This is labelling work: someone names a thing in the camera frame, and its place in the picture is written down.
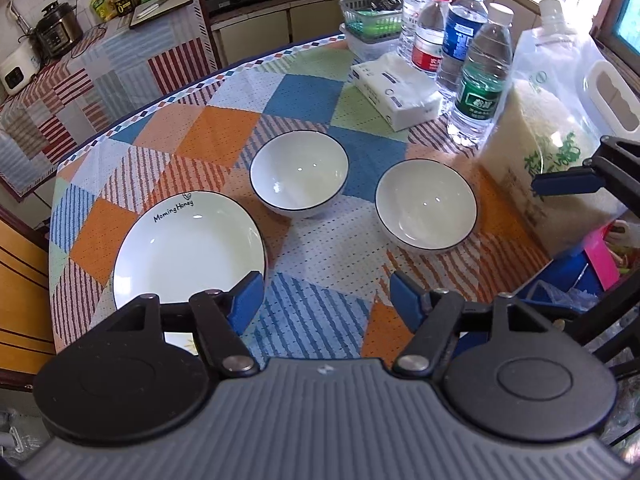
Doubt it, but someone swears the red cap water bottle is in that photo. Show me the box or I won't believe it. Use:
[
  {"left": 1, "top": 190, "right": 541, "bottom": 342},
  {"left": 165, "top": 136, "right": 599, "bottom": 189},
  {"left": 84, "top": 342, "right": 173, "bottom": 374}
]
[{"left": 411, "top": 0, "right": 454, "bottom": 79}]

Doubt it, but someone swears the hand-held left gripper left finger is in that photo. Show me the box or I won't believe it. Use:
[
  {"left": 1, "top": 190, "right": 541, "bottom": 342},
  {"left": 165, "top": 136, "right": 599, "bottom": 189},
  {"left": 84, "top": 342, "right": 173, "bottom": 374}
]
[{"left": 107, "top": 271, "right": 265, "bottom": 379}]

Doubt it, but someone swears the black pressure cooker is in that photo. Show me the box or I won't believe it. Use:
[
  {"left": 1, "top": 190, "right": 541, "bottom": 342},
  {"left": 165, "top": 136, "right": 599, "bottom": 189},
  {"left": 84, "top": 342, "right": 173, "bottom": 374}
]
[{"left": 32, "top": 2, "right": 84, "bottom": 59}]

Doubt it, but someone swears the green packet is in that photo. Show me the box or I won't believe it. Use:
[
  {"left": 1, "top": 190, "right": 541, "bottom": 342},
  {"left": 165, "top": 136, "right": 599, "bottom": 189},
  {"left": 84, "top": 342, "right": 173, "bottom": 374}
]
[{"left": 90, "top": 0, "right": 119, "bottom": 22}]

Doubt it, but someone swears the blue cap water bottle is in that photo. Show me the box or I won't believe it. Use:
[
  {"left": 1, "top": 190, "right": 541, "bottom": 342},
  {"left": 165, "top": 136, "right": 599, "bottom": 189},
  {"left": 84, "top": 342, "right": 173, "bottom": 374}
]
[{"left": 436, "top": 0, "right": 490, "bottom": 99}]

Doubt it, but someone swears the wooden chair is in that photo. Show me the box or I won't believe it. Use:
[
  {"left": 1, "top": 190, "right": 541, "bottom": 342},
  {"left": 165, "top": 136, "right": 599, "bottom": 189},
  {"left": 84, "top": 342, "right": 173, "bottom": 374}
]
[{"left": 0, "top": 205, "right": 57, "bottom": 377}]

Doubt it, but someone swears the white plate with black rim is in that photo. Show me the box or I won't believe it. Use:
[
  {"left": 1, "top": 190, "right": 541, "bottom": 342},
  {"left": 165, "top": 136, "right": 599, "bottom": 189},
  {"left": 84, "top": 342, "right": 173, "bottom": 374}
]
[{"left": 112, "top": 190, "right": 268, "bottom": 356}]

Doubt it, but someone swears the white tissue pack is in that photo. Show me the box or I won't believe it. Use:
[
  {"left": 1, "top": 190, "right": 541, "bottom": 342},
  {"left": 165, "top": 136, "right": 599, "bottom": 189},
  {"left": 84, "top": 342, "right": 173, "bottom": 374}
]
[{"left": 350, "top": 55, "right": 444, "bottom": 131}]

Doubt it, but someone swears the wooden window frame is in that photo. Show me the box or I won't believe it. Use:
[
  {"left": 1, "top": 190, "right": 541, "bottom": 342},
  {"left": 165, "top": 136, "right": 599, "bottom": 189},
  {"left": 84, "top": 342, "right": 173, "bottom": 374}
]
[{"left": 465, "top": 0, "right": 640, "bottom": 77}]

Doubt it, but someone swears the white cap water bottle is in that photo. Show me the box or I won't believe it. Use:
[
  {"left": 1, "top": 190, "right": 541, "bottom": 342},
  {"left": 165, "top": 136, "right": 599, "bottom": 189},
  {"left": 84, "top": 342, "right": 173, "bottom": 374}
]
[{"left": 398, "top": 0, "right": 436, "bottom": 62}]

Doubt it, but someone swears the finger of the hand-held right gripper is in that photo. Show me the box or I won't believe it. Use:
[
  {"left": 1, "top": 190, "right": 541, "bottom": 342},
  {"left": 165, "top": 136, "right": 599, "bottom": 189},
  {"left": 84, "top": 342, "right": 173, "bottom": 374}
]
[{"left": 531, "top": 135, "right": 640, "bottom": 198}]

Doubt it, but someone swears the black cutting board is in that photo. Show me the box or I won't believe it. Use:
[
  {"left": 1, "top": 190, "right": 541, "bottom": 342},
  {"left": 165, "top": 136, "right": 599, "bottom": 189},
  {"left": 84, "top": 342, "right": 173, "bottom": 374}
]
[{"left": 129, "top": 0, "right": 194, "bottom": 30}]

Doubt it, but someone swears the white ribbed bowl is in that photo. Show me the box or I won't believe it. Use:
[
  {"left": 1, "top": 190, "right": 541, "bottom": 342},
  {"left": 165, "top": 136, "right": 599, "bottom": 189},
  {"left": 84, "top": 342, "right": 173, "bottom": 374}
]
[
  {"left": 249, "top": 131, "right": 350, "bottom": 220},
  {"left": 375, "top": 159, "right": 479, "bottom": 254}
]

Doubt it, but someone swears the striped patchwork counter cloth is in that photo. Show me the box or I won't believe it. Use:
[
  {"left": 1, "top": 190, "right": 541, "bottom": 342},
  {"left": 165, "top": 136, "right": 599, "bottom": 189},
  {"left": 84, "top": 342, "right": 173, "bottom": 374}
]
[{"left": 0, "top": 0, "right": 222, "bottom": 199}]

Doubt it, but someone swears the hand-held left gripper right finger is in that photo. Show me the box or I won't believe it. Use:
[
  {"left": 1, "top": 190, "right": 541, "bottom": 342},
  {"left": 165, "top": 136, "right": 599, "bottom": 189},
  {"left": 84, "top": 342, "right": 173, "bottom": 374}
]
[{"left": 390, "top": 271, "right": 551, "bottom": 379}]

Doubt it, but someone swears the white rice cooker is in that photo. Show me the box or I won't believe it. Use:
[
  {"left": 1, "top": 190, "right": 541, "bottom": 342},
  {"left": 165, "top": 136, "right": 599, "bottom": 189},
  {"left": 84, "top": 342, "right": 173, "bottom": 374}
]
[{"left": 0, "top": 42, "right": 41, "bottom": 96}]

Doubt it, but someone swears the checked colourful tablecloth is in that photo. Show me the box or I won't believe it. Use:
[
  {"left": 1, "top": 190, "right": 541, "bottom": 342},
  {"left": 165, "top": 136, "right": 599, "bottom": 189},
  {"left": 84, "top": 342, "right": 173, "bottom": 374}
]
[{"left": 47, "top": 35, "right": 551, "bottom": 361}]

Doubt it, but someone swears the blue box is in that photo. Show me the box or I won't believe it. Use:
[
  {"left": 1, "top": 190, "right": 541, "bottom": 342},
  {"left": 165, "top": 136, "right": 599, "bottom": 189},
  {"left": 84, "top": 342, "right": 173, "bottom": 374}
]
[{"left": 515, "top": 250, "right": 602, "bottom": 312}]

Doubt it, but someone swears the green label water bottle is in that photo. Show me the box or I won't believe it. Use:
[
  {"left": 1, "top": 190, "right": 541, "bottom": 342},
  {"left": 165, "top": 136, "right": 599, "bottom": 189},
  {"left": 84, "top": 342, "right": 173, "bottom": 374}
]
[{"left": 446, "top": 4, "right": 516, "bottom": 149}]

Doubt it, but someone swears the pink card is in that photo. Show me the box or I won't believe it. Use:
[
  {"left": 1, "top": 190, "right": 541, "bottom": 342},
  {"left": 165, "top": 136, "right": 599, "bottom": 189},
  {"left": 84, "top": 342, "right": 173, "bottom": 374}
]
[{"left": 585, "top": 232, "right": 624, "bottom": 291}]

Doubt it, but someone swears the black metal rack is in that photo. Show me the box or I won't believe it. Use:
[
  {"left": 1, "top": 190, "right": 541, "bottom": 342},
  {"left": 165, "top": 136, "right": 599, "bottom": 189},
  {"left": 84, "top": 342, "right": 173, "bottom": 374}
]
[{"left": 550, "top": 284, "right": 640, "bottom": 378}]

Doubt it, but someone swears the beige kitchen cabinet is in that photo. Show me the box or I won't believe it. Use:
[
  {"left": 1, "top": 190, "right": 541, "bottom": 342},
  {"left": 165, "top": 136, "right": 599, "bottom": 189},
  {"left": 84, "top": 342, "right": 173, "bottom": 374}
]
[{"left": 210, "top": 0, "right": 351, "bottom": 66}]

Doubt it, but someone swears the clear rice bag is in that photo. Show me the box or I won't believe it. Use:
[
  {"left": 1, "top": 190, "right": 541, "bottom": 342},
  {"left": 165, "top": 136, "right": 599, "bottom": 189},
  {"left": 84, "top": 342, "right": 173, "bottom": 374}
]
[{"left": 475, "top": 0, "right": 637, "bottom": 262}]

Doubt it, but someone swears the white green plastic basket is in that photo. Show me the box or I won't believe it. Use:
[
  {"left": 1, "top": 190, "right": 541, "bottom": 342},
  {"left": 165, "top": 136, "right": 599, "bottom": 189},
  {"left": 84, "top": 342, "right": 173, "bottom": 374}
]
[{"left": 339, "top": 0, "right": 406, "bottom": 59}]

